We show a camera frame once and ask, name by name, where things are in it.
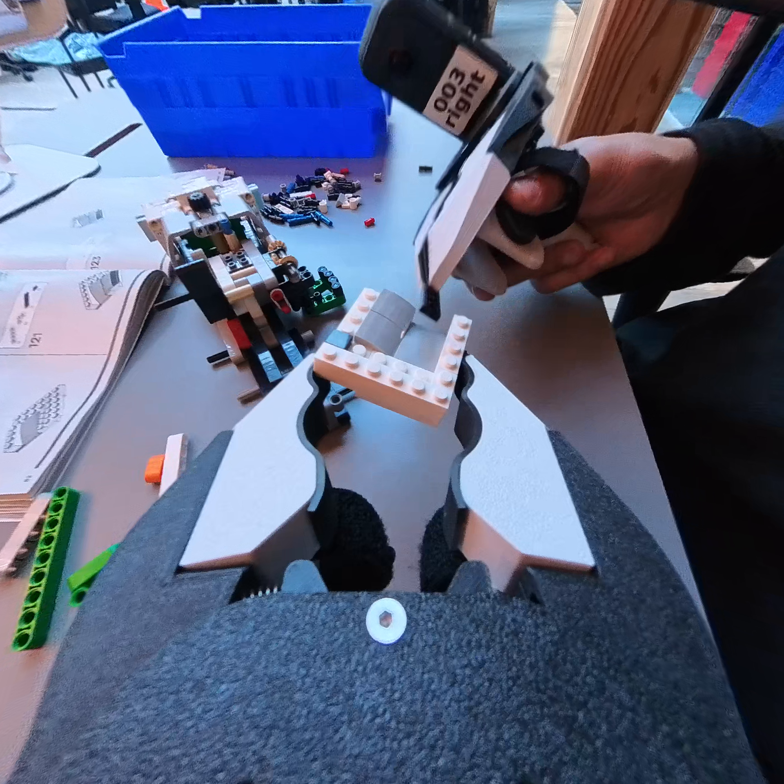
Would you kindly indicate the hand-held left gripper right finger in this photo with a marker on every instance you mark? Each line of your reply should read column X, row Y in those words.
column 520, row 490

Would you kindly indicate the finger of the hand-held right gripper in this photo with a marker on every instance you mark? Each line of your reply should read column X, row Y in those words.
column 421, row 251
column 468, row 214

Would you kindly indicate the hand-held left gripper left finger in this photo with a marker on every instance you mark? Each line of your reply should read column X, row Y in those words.
column 251, row 490

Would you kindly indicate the small black lego plate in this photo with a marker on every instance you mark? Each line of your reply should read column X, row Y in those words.
column 430, row 305

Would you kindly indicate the white lego corner assembly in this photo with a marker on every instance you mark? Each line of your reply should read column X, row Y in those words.
column 392, row 367

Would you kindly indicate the person's right forearm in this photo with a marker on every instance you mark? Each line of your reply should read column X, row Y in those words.
column 735, row 184

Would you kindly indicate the orange and white lego piece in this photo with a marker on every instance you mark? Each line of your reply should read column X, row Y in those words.
column 168, row 462

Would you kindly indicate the small grey lego connector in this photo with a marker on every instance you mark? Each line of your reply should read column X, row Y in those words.
column 337, row 410

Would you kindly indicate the pile of small lego pieces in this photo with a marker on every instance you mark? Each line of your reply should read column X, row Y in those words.
column 312, row 196

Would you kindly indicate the partly built lego model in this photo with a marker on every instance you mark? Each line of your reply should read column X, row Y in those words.
column 245, row 269

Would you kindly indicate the small green lego piece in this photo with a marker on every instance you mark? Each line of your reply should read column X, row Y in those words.
column 89, row 576

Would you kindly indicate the long green lego beam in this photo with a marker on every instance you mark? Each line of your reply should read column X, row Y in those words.
column 46, row 569

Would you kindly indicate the grey lego beam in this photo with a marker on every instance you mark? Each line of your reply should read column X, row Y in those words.
column 21, row 539

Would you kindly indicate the lego instruction booklet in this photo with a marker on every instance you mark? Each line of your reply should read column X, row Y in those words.
column 55, row 343

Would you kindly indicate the person's right hand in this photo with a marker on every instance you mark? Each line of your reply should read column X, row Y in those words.
column 637, row 196

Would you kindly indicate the blue plastic bin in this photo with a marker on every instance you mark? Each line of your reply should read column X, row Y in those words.
column 245, row 79

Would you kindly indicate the person's dark clothed body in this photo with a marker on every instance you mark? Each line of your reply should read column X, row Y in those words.
column 704, row 490

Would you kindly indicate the white flat board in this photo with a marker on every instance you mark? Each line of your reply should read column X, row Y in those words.
column 43, row 171

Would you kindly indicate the wooden post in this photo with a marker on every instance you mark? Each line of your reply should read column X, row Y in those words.
column 625, row 61

